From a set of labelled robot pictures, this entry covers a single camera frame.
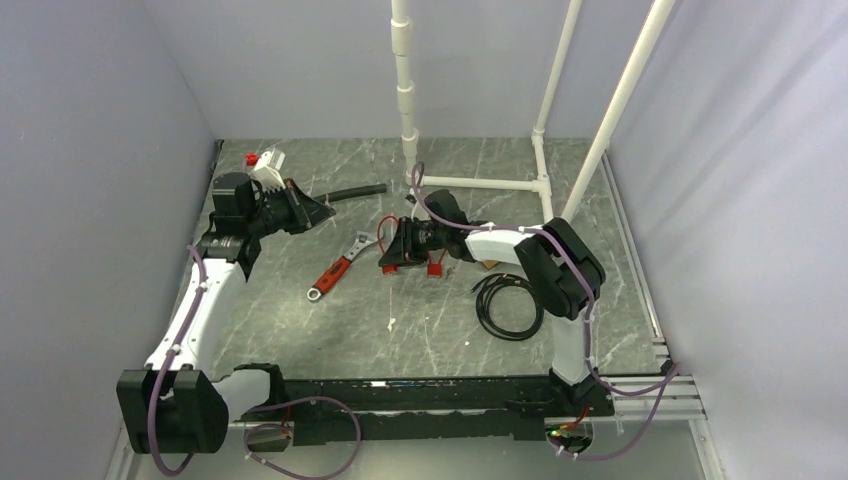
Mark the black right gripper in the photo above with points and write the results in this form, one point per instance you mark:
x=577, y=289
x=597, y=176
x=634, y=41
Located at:
x=402, y=251

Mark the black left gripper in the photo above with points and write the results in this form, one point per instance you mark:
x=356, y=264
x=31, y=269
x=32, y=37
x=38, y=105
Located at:
x=305, y=212

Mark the red alligator clip lead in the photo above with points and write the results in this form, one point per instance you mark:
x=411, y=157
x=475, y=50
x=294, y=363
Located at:
x=434, y=266
x=386, y=229

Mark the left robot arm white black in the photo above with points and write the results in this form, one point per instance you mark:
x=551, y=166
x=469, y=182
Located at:
x=171, y=405

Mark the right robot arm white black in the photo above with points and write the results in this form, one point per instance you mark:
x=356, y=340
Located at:
x=564, y=275

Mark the red handled adjustable wrench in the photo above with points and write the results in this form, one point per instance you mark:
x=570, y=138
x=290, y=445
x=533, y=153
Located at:
x=327, y=281

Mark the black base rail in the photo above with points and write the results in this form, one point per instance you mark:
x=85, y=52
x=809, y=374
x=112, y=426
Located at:
x=520, y=407

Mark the aluminium frame rail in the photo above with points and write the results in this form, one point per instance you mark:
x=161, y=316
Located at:
x=681, y=400

